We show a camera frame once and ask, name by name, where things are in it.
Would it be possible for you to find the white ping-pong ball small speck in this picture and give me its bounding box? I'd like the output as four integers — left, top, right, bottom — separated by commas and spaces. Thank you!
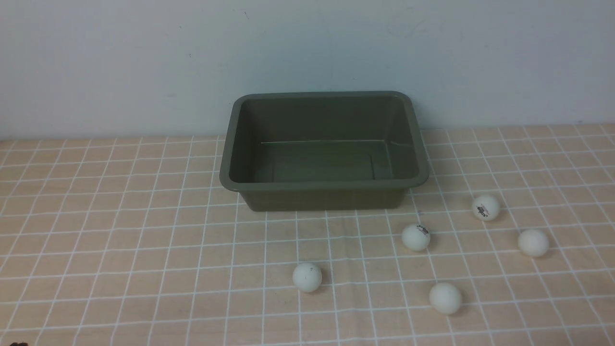
293, 262, 322, 293

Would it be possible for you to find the white ping-pong ball black print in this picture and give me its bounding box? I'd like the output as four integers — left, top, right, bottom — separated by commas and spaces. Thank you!
402, 224, 431, 252

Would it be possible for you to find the white ping-pong ball with logo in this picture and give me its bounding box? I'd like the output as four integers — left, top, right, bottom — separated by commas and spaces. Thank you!
471, 194, 501, 221

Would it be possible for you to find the white ping-pong ball front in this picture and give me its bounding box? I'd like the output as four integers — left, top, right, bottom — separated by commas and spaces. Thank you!
429, 283, 463, 315

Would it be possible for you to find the plain white ping-pong ball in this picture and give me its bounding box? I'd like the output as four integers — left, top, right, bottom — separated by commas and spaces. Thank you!
517, 229, 550, 258

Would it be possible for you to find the olive green plastic bin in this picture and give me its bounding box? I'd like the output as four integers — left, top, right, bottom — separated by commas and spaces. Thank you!
219, 91, 430, 212

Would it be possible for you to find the beige checkered tablecloth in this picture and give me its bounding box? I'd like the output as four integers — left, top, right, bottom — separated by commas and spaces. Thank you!
0, 124, 615, 346

